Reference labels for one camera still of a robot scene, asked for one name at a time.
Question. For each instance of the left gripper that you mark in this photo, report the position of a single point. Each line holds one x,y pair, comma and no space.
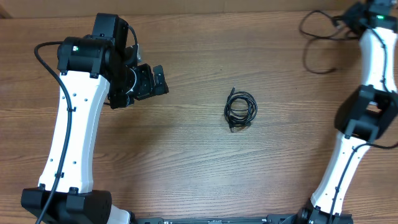
148,87

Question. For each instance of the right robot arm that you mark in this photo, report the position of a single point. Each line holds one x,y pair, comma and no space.
366,114

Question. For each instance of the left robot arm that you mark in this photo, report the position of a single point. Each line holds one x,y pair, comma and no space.
95,70

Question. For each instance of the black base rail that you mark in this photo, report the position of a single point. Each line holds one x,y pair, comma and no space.
269,219

